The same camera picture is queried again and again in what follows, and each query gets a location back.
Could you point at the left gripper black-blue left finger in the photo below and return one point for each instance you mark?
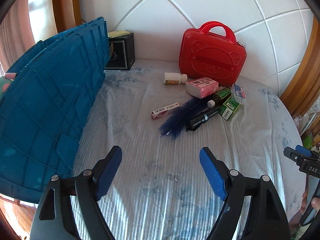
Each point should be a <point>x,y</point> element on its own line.
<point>54,216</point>

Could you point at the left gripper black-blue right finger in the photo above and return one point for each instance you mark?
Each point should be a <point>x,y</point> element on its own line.
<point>266,216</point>

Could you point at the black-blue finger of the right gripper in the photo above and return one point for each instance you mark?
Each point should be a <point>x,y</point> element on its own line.
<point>294,155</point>
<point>303,151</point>

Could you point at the green medicine box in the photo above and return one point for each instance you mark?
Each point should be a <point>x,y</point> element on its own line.
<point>229,108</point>

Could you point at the brown syrup bottle green label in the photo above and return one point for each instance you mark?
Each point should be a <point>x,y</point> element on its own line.
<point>218,98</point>

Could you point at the white pill bottle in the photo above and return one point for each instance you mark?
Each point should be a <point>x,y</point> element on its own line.
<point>174,78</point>

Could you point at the person's right hand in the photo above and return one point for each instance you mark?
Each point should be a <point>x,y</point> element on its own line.
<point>315,202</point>

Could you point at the white floral bed sheet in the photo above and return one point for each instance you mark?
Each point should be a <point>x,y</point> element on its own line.
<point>160,190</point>

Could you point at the blue plastic crate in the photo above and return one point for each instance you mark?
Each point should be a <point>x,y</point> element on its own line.
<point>45,109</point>

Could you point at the pink white small carton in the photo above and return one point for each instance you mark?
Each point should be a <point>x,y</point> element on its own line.
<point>165,111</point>

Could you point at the red bear carry case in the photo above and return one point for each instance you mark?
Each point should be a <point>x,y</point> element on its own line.
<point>212,51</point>

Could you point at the black gift box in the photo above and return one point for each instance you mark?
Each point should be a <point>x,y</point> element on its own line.
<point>122,50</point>

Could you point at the yellow sticky note pad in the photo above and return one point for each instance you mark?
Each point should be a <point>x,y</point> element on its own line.
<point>119,33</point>

